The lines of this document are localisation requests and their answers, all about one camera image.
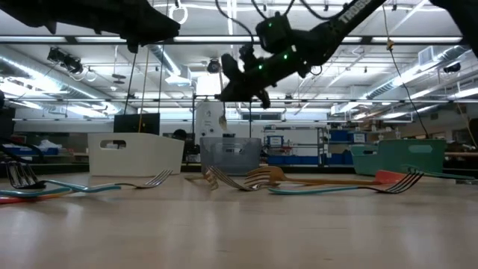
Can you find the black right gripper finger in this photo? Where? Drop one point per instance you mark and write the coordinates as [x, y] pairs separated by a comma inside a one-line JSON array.
[[242, 93], [231, 67]]

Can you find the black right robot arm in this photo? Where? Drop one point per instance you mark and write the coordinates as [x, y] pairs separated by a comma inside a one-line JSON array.
[[336, 26]]

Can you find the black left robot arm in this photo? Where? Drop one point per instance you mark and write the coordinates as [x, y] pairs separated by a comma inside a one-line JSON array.
[[74, 15]]

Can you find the round black ceiling device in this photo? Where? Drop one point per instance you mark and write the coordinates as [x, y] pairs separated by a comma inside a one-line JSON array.
[[214, 66]]

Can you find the white cylinder tank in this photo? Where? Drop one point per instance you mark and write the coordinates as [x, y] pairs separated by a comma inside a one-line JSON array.
[[207, 123]]

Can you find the blue white box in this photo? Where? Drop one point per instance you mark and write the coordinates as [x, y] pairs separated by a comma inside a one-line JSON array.
[[275, 141]]

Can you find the grey translucent bin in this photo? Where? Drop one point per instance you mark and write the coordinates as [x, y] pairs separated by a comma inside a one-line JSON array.
[[231, 157]]

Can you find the person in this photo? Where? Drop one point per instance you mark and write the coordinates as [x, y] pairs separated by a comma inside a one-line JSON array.
[[180, 134]]

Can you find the row of blue bins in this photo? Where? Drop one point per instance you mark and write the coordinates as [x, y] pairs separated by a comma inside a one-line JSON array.
[[298, 160]]

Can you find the blue shelf bins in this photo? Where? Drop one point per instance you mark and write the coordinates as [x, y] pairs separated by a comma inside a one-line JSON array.
[[338, 136]]

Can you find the black monitor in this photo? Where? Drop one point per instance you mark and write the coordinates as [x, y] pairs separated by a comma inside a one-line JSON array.
[[136, 123]]

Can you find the white plastic bin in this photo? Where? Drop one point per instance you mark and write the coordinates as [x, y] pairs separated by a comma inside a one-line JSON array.
[[149, 157]]

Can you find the long ceiling light bar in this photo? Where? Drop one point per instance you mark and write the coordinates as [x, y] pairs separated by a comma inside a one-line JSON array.
[[411, 39]]

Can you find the white ceiling vent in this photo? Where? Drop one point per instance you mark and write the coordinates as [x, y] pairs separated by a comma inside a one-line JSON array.
[[425, 56]]

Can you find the teal plastic bin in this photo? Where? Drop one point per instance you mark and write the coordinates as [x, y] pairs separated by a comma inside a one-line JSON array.
[[403, 157]]

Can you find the black equipment block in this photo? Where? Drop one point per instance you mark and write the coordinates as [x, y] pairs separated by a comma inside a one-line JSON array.
[[6, 123]]

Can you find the small black ceiling device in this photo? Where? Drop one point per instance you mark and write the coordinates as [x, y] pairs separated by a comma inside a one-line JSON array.
[[452, 68]]

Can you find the long blue bin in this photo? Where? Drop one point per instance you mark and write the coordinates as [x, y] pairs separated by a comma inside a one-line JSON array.
[[22, 151]]

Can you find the wooden workbench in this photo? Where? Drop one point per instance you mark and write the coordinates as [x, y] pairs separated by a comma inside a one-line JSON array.
[[463, 154]]

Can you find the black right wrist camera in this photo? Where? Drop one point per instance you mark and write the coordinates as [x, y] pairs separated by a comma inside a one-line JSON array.
[[274, 33]]

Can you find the black ceiling camera rig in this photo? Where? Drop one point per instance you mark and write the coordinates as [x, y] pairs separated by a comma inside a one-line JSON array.
[[65, 60]]

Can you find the black aluminium table frame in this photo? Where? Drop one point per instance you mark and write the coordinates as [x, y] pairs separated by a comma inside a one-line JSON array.
[[298, 169]]

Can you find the silver ceiling duct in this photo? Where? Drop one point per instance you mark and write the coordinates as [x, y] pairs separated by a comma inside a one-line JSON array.
[[37, 80]]

